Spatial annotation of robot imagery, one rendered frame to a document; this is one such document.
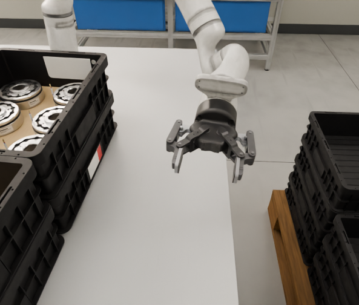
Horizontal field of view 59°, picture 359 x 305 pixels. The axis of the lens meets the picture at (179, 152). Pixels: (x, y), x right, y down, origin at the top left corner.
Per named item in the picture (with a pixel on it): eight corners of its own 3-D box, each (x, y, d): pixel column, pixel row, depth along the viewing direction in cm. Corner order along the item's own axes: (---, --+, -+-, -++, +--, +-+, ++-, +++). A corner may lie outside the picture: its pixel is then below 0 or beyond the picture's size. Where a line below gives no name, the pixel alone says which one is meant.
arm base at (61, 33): (55, 57, 115) (45, 8, 104) (81, 57, 116) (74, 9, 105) (51, 69, 108) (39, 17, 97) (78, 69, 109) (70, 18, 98)
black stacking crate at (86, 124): (14, 87, 91) (-1, 49, 83) (114, 94, 88) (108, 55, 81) (-90, 190, 61) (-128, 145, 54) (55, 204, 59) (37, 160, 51)
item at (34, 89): (8, 81, 84) (8, 78, 84) (46, 81, 84) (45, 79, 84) (-9, 101, 77) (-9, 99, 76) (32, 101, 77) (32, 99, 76)
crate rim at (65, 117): (2, 55, 85) (-2, 46, 83) (110, 62, 82) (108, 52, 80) (-122, 154, 55) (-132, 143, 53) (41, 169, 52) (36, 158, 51)
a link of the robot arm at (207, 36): (220, 89, 76) (195, 38, 76) (251, 71, 71) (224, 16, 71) (206, 92, 70) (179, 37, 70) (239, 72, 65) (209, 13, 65)
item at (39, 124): (41, 108, 75) (40, 105, 74) (83, 108, 75) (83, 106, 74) (25, 134, 67) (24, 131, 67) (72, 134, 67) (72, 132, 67)
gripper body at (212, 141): (236, 130, 61) (232, 166, 55) (193, 123, 62) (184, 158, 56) (243, 99, 56) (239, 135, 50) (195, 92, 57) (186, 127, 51)
